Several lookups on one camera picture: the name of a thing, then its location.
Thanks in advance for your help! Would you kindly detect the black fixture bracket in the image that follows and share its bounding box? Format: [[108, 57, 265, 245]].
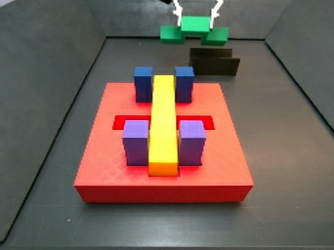
[[189, 48, 240, 76]]

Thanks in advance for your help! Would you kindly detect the right purple block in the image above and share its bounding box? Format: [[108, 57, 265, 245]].
[[179, 120, 205, 166]]

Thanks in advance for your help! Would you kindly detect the purple block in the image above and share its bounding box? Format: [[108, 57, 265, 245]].
[[122, 120, 148, 166], [179, 120, 205, 166]]

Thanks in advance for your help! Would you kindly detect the left purple block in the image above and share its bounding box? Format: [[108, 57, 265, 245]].
[[122, 120, 148, 166]]

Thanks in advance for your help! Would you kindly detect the blue block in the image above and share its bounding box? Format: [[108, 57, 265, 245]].
[[133, 66, 152, 103], [175, 66, 195, 103]]

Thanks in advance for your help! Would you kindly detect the yellow long bar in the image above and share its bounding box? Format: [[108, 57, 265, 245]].
[[148, 75, 179, 177]]

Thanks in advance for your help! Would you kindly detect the left blue block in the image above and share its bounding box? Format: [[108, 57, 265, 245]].
[[133, 66, 152, 103]]

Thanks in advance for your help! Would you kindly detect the right blue block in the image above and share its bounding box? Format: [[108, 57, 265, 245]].
[[175, 66, 195, 103]]

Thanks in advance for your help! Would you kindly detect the red base board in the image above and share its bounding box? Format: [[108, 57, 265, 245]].
[[74, 83, 252, 203]]

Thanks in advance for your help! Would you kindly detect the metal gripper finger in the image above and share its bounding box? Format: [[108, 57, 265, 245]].
[[209, 0, 224, 28], [172, 0, 183, 26]]

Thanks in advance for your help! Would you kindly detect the green bridge-shaped block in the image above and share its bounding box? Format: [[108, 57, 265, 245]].
[[160, 16, 228, 46]]

